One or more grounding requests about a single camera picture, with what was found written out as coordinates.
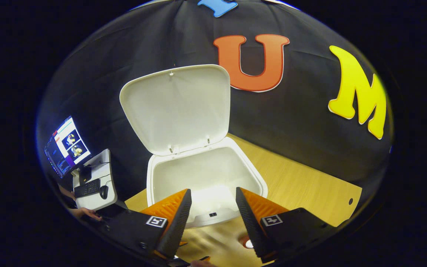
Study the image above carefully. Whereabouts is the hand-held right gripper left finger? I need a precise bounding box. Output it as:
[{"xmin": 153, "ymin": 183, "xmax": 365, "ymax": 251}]
[{"xmin": 100, "ymin": 188, "xmax": 192, "ymax": 260}]

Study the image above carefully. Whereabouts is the white desktop garbage bin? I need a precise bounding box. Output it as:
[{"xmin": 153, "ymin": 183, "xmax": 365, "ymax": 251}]
[{"xmin": 119, "ymin": 64, "xmax": 268, "ymax": 228}]

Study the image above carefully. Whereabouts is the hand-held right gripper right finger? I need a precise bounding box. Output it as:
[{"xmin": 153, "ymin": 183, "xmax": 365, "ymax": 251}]
[{"xmin": 235, "ymin": 187, "xmax": 338, "ymax": 260}]

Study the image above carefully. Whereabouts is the black keyboard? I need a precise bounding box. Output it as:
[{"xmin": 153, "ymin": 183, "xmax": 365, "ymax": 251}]
[{"xmin": 74, "ymin": 179, "xmax": 101, "ymax": 198}]

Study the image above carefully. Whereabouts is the black backdrop cloth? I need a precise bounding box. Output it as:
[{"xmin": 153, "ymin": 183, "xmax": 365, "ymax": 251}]
[{"xmin": 37, "ymin": 0, "xmax": 394, "ymax": 202}]

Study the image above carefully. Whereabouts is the black monitor base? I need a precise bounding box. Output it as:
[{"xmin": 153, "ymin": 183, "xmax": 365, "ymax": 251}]
[{"xmin": 79, "ymin": 166, "xmax": 92, "ymax": 185}]

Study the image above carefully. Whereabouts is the wooden desktop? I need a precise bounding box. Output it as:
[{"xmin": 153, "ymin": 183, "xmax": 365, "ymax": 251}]
[{"xmin": 125, "ymin": 133, "xmax": 363, "ymax": 267}]

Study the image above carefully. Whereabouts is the small white table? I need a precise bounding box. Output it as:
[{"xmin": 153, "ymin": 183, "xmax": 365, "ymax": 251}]
[{"xmin": 72, "ymin": 149, "xmax": 118, "ymax": 211}]

